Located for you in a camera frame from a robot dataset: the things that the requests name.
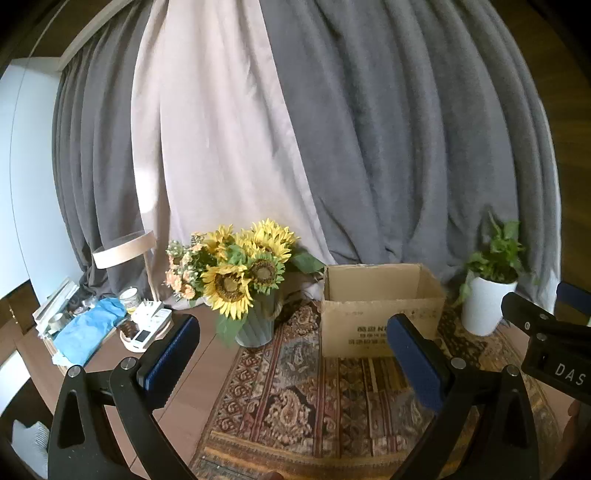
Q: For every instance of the small white yellow cup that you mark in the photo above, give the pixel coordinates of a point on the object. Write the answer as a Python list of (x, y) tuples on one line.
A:
[(129, 297)]

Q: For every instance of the grey-green ribbed vase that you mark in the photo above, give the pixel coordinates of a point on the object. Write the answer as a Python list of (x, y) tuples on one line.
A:
[(258, 327)]

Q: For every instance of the green potted plant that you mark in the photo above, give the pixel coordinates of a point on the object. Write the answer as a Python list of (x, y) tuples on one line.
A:
[(501, 254)]

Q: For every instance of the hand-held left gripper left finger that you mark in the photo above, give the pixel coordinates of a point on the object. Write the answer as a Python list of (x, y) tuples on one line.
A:
[(171, 350)]

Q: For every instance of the beige curtain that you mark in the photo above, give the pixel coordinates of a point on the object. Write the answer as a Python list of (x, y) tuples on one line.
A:
[(207, 138)]

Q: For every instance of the white handheld gadget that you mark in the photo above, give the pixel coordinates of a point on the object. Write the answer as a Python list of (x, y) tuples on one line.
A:
[(142, 339)]

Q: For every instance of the stack of white boards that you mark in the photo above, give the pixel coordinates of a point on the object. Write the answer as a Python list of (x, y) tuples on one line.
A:
[(55, 300)]

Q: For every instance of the white cloth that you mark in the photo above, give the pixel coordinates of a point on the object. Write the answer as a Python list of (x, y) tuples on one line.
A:
[(30, 445)]

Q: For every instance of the cardboard box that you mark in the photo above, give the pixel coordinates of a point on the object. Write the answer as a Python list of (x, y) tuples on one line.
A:
[(360, 323)]

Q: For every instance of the white ribbed plant pot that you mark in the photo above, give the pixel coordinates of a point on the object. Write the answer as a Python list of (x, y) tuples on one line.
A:
[(485, 304)]

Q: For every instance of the sunflower bouquet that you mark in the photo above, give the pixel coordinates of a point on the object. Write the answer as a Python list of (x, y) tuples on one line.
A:
[(240, 277)]

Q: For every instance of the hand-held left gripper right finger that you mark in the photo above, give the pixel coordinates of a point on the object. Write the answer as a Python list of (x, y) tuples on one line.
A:
[(415, 364)]

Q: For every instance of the white power strip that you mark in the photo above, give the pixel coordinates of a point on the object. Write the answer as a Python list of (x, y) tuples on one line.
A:
[(152, 316)]

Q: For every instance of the peach flower bunch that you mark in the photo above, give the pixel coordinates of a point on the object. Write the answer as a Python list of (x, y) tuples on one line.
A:
[(182, 272)]

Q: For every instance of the grey curtain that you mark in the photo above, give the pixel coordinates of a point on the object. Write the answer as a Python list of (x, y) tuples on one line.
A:
[(415, 138), (101, 161)]

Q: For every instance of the white remote controls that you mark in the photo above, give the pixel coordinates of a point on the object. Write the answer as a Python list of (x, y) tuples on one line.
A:
[(127, 344)]

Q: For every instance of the blue cloth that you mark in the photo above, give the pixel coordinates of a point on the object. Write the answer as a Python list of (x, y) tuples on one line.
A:
[(87, 327)]

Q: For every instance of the patterned rug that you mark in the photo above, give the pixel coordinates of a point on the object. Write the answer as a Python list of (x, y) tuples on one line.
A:
[(300, 406)]

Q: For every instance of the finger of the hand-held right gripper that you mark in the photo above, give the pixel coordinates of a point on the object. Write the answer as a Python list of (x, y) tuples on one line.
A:
[(577, 302), (531, 314)]

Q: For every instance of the tape roll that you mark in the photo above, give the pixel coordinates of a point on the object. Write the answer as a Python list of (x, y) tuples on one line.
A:
[(56, 322)]

